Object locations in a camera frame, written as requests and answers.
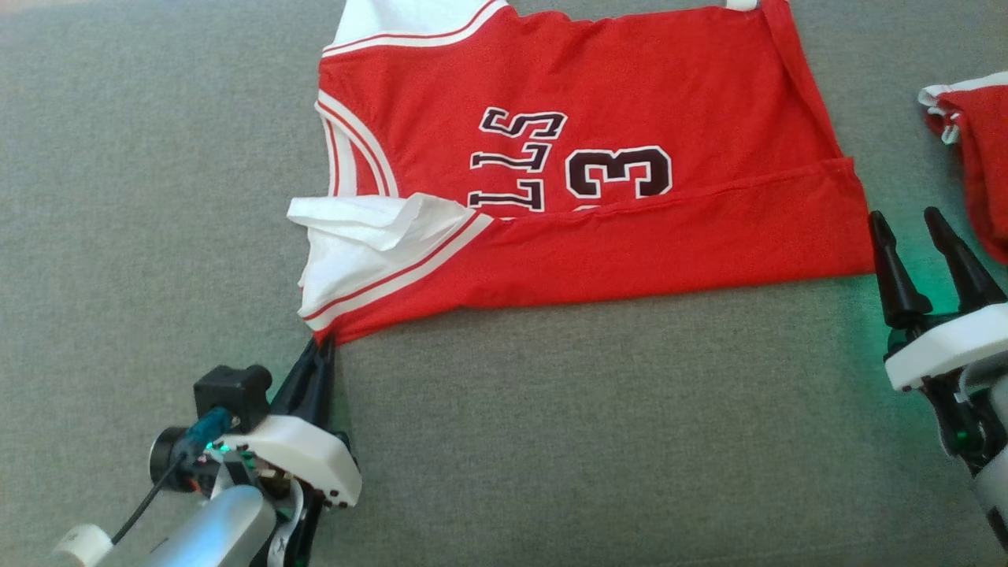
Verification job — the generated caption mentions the red basketball jersey white sleeves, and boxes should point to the red basketball jersey white sleeves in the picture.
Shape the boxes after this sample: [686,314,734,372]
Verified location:
[286,0,877,346]

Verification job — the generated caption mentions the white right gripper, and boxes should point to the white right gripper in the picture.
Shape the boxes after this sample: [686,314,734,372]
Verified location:
[868,206,1008,474]

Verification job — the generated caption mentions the crumpled red garment white trim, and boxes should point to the crumpled red garment white trim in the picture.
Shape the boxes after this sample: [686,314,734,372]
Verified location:
[917,71,1008,265]

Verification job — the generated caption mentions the black left camera cable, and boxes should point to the black left camera cable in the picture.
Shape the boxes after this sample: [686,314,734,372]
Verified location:
[110,450,188,546]

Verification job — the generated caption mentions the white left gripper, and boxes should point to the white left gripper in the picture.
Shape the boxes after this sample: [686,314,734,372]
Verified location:
[206,336,364,510]

